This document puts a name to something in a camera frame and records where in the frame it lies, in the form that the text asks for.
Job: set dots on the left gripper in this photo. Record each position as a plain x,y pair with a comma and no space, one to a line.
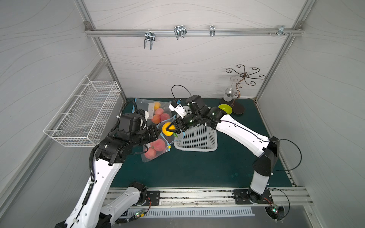
155,134

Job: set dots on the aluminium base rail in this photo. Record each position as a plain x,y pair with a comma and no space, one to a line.
222,197

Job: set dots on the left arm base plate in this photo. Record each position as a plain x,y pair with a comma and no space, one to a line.
150,198

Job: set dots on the small metal hook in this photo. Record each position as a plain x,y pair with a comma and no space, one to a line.
212,31

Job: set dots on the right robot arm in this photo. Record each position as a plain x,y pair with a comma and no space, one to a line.
265,149

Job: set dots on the metal hook right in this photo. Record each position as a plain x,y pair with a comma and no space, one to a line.
281,32

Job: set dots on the orange red peach front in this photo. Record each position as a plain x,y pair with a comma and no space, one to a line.
156,119

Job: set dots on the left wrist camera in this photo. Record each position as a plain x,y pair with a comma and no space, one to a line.
146,115

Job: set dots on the yellow peach back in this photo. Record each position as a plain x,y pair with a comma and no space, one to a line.
165,131

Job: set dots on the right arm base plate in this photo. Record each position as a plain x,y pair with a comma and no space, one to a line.
242,196

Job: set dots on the metal double hook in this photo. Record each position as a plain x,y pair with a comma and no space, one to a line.
150,38

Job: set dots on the white plastic perforated basket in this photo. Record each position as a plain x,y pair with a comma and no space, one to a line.
197,139

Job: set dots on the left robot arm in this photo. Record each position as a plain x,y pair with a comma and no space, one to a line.
105,160

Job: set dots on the brown metal hook stand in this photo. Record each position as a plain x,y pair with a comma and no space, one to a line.
240,78

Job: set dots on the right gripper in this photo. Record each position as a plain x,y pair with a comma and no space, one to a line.
180,124

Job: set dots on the green plastic bowl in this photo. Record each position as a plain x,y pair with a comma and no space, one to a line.
227,108

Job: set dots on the clear zip-top bag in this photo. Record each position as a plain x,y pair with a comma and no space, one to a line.
148,105
168,140

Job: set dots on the orange yellow peach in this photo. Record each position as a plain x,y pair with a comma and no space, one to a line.
157,105

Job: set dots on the metal hook centre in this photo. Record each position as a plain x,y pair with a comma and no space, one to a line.
180,31

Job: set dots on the white wire wall basket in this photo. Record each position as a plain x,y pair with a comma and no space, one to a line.
81,120

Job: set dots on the white vent strip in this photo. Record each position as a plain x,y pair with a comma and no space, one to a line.
212,212

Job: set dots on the aluminium top rail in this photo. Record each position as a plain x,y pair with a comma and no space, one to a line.
191,32

